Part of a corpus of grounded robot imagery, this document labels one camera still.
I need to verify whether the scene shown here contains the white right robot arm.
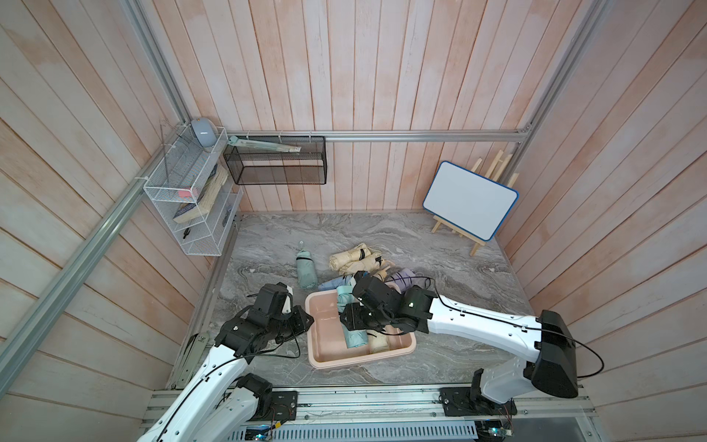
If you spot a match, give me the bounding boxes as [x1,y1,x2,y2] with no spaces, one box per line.
[339,272,583,416]

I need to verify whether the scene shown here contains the cream folded umbrella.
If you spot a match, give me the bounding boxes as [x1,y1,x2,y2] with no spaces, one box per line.
[338,255,390,276]
[329,243,382,272]

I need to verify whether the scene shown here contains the mint green umbrella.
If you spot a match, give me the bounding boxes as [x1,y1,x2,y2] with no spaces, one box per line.
[296,241,319,289]

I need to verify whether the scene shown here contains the book in wire rack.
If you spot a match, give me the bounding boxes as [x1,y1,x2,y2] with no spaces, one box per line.
[173,163,229,224]

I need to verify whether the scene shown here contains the beige umbrella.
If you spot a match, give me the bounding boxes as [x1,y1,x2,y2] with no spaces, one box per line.
[366,331,390,354]

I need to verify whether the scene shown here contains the aluminium frame rail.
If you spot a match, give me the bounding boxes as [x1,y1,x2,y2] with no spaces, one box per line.
[228,130,530,143]

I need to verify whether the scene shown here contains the pink plastic storage box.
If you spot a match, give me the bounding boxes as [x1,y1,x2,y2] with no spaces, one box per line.
[305,290,417,370]

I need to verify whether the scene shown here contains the metal base rail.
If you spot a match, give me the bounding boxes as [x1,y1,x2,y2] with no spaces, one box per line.
[140,383,598,442]

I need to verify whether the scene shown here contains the teal green umbrella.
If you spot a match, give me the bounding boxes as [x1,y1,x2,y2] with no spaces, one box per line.
[336,285,368,348]

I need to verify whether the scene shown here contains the light blue folded umbrella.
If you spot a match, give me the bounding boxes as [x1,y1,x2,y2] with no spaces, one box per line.
[318,276,354,291]

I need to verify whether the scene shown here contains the lilac umbrella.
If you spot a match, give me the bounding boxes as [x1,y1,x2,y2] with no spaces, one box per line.
[388,268,418,294]

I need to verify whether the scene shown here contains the black wire mesh basket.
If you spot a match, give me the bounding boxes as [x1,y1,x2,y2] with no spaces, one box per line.
[223,136,328,186]

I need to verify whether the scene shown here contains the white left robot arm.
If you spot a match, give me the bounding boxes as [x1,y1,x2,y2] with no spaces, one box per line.
[140,283,314,441]

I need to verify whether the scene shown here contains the white board with blue frame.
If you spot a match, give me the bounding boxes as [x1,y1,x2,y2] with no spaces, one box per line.
[422,160,520,243]

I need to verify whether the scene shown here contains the white wire shelf rack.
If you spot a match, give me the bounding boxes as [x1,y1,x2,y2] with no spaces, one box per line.
[144,118,242,257]

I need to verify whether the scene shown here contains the grey round speaker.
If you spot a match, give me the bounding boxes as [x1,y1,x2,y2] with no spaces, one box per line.
[191,118,218,149]

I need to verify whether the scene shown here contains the green paper on basket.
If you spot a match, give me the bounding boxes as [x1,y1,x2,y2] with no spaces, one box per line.
[228,136,302,154]

